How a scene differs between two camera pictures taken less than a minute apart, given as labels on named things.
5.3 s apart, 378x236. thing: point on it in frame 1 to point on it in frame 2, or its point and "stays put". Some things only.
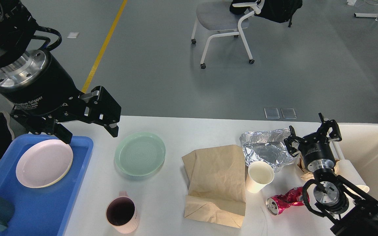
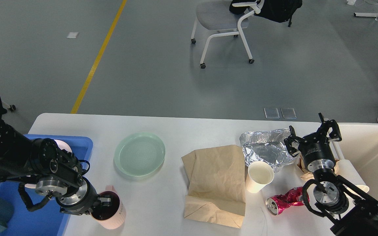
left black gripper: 32,80 to 81,200
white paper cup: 259,174 stays put
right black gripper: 316,155 stays put
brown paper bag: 216,176 stays put
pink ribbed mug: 121,213 to 112,217
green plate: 140,154 stays put
